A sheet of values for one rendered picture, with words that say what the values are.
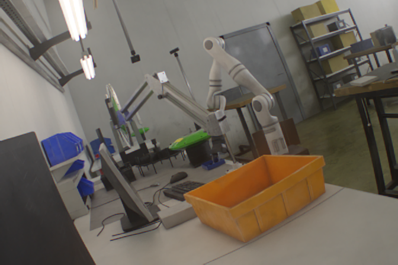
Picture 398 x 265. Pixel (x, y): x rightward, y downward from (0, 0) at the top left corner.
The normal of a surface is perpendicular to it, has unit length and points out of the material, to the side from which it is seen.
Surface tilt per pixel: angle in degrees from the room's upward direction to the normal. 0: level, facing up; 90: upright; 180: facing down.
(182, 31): 90
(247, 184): 86
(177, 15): 90
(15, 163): 90
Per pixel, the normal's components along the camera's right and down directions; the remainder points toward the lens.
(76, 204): 0.22, 0.00
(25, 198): 0.93, -0.36
